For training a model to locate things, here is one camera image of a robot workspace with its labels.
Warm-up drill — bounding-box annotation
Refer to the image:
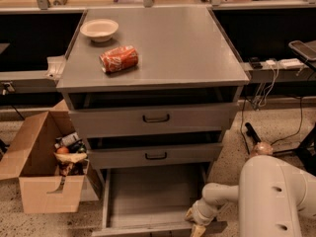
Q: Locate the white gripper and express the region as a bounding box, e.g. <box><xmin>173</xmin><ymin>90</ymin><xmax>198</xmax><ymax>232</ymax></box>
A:
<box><xmin>185</xmin><ymin>200</ymin><xmax>217</xmax><ymax>237</ymax></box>

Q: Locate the grey bottom drawer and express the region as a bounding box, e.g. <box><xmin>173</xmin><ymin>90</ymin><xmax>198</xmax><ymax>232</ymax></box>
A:
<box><xmin>91</xmin><ymin>163</ymin><xmax>228</xmax><ymax>237</ymax></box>

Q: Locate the grey drawer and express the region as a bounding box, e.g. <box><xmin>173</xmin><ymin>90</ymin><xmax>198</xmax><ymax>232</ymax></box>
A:
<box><xmin>69</xmin><ymin>103</ymin><xmax>238</xmax><ymax>138</ymax></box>
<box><xmin>88</xmin><ymin>143</ymin><xmax>222</xmax><ymax>169</ymax></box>
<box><xmin>91</xmin><ymin>163</ymin><xmax>228</xmax><ymax>237</ymax></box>

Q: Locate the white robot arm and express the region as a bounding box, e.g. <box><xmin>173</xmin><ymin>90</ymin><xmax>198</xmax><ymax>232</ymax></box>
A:
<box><xmin>186</xmin><ymin>155</ymin><xmax>316</xmax><ymax>237</ymax></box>

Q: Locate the grey middle drawer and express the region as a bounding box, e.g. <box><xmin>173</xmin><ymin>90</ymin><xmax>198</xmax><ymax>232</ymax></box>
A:
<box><xmin>88</xmin><ymin>143</ymin><xmax>222</xmax><ymax>169</ymax></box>

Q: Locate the grey drawer cabinet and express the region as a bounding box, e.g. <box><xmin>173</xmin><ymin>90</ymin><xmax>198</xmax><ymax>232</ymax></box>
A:
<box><xmin>56</xmin><ymin>5</ymin><xmax>251</xmax><ymax>183</ymax></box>

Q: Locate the grey top drawer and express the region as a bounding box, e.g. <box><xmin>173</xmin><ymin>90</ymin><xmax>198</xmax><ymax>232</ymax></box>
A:
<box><xmin>69</xmin><ymin>103</ymin><xmax>238</xmax><ymax>138</ymax></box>

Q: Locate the clear plastic bottle on floor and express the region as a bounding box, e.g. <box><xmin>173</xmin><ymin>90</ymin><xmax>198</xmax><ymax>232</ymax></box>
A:
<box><xmin>250</xmin><ymin>142</ymin><xmax>273</xmax><ymax>157</ymax></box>

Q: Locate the black chair base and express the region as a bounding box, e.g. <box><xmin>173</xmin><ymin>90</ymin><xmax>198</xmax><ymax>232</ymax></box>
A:
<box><xmin>245</xmin><ymin>122</ymin><xmax>316</xmax><ymax>176</ymax></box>

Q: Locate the orange fruit in box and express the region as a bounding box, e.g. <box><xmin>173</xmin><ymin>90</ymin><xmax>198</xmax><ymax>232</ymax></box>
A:
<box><xmin>56</xmin><ymin>146</ymin><xmax>69</xmax><ymax>154</ymax></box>

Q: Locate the white bottle in box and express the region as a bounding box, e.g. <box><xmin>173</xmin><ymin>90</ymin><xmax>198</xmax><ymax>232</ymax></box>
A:
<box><xmin>54</xmin><ymin>132</ymin><xmax>80</xmax><ymax>149</ymax></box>

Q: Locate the brown cardboard box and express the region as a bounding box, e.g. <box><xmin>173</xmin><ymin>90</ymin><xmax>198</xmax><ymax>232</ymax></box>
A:
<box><xmin>0</xmin><ymin>101</ymin><xmax>102</xmax><ymax>213</ymax></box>

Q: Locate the crushed orange soda can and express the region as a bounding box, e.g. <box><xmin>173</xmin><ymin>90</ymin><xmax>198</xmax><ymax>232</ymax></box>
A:
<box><xmin>99</xmin><ymin>45</ymin><xmax>138</xmax><ymax>74</ymax></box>

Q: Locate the white power strip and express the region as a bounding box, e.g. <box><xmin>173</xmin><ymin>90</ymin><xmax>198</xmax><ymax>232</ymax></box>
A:
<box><xmin>266</xmin><ymin>58</ymin><xmax>304</xmax><ymax>69</ymax></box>

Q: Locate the grey tablet device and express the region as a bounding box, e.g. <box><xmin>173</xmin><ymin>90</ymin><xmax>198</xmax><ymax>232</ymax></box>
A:
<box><xmin>288</xmin><ymin>40</ymin><xmax>316</xmax><ymax>61</ymax></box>

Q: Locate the white paper bowl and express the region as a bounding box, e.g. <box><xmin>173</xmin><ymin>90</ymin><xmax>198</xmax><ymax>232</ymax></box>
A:
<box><xmin>80</xmin><ymin>19</ymin><xmax>119</xmax><ymax>42</ymax></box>

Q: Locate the black cable on floor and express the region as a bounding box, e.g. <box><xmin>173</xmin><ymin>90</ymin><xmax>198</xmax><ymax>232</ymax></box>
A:
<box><xmin>239</xmin><ymin>96</ymin><xmax>304</xmax><ymax>155</ymax></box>

